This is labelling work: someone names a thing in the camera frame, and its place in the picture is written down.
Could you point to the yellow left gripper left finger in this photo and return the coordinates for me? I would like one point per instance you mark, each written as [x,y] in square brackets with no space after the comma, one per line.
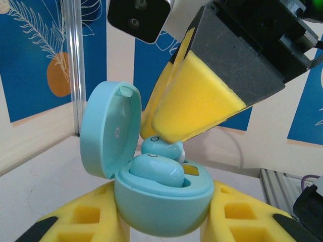
[75,219]

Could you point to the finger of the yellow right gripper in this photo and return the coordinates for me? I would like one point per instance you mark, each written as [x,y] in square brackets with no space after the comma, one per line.
[156,106]
[202,95]

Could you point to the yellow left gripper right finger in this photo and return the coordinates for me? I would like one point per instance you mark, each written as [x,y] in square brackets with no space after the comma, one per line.
[252,221]

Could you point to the blue earbud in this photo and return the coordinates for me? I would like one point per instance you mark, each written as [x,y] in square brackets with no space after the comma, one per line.
[156,169]
[154,147]

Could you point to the blue earbud charging case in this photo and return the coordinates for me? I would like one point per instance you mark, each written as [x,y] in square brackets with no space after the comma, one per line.
[161,209]

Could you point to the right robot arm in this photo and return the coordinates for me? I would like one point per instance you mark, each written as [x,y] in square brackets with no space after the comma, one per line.
[310,206]

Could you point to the wide aluminium mounting rail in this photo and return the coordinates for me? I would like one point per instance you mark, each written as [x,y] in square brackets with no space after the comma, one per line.
[277,184]

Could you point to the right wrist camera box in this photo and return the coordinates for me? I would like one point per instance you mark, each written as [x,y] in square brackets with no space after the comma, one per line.
[138,20]

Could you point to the aluminium frame post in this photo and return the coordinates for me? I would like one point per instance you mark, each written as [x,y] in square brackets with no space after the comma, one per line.
[74,63]

